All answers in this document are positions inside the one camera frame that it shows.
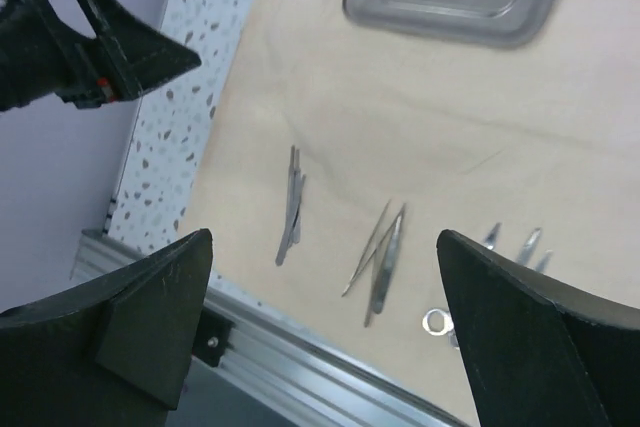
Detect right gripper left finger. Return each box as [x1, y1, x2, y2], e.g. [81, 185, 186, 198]
[1, 229, 213, 426]

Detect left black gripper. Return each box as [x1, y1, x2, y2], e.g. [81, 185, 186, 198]
[1, 0, 201, 112]

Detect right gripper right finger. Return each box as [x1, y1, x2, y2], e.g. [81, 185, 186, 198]
[437, 230, 639, 426]

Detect steel forceps clamp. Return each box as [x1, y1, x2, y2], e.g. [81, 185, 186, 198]
[515, 227, 542, 266]

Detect curved steel scissors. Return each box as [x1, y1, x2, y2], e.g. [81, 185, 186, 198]
[422, 222, 501, 346]

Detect wide steel tweezers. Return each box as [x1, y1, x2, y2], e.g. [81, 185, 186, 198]
[364, 203, 407, 328]

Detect steel scalpel handle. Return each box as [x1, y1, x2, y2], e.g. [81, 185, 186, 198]
[285, 145, 302, 247]
[275, 174, 306, 266]

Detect beige cloth wrap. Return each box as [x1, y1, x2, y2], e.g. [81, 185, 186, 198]
[181, 0, 639, 425]

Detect steel surgical scissors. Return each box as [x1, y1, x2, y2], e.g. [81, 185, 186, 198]
[534, 250, 553, 273]

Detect steel surgical instrument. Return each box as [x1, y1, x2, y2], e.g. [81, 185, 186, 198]
[341, 201, 390, 297]

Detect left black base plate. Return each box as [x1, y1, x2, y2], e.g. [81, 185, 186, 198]
[192, 308, 234, 368]

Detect aluminium rail frame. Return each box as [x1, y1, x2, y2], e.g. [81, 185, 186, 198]
[72, 229, 471, 427]

